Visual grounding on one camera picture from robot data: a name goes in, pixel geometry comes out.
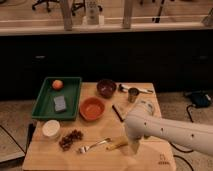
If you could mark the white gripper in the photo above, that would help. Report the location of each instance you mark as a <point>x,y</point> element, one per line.
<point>133,146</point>

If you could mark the yellow banana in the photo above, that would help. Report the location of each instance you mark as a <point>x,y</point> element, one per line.
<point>117,142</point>

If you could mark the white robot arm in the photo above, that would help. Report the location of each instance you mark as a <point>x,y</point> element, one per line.
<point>140,121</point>

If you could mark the red bowl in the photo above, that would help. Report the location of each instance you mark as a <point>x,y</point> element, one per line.
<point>91,109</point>

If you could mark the dark maroon bowl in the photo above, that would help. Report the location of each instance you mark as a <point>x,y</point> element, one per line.
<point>106,88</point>

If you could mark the dark chocolate bar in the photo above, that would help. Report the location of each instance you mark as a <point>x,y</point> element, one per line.
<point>118,113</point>

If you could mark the silver fork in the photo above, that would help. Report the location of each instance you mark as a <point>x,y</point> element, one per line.
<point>85,149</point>

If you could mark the metal measuring cup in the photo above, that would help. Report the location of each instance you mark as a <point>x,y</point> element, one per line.
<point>132,94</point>

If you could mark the bunch of dark grapes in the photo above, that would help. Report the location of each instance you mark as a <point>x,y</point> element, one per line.
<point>66,142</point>

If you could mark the dark blue device on floor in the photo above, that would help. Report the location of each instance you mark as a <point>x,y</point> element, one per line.
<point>199,99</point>

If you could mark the grey sponge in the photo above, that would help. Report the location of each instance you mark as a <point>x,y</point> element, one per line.
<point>59,103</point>

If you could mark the white cup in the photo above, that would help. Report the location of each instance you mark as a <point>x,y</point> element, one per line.
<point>51,129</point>

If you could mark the green plastic tray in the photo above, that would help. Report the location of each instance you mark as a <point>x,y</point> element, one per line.
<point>44,105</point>

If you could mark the orange fruit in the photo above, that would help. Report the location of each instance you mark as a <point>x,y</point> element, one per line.
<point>57,84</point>

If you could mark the black office chair base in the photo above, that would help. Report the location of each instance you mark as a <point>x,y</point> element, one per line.
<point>44,1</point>

